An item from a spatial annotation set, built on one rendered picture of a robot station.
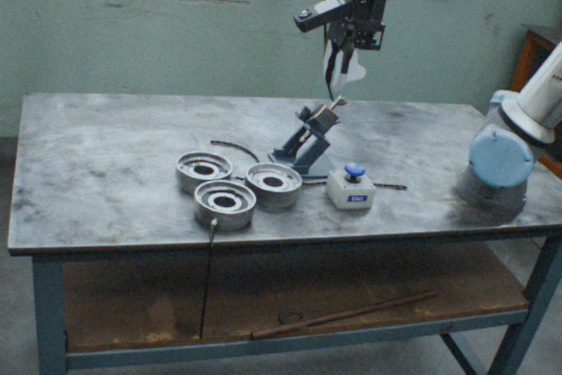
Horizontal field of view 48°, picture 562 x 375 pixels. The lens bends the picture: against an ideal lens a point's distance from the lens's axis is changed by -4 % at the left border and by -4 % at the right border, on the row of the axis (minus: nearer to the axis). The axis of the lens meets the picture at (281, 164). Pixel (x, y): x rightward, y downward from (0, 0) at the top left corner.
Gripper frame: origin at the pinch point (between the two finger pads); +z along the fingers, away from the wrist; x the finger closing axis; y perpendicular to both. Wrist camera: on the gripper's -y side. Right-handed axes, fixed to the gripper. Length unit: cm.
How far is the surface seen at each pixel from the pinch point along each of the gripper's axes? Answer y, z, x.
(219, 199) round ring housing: -24.0, 16.1, -15.1
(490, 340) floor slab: 88, 98, 16
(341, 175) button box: 0.3, 13.7, -11.8
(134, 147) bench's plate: -35.8, 18.2, 8.6
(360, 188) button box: 2.1, 13.7, -16.7
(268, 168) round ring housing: -12.4, 15.1, -6.1
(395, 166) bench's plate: 19.0, 18.2, -1.1
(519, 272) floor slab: 125, 98, 49
